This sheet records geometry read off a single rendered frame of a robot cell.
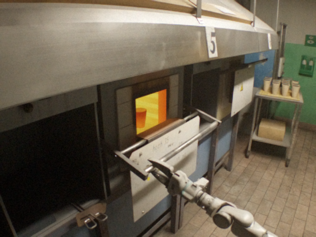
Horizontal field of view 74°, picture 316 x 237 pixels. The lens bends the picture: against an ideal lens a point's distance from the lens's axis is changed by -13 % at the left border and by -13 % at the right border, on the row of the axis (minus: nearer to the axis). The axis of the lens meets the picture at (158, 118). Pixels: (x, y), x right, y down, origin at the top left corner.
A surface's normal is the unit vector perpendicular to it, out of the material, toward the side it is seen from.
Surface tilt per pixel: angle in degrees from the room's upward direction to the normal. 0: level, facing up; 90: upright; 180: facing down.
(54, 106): 90
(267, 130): 90
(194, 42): 80
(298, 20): 90
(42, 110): 90
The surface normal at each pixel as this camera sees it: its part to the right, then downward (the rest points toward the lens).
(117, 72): 0.78, 0.04
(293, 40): -0.61, 0.28
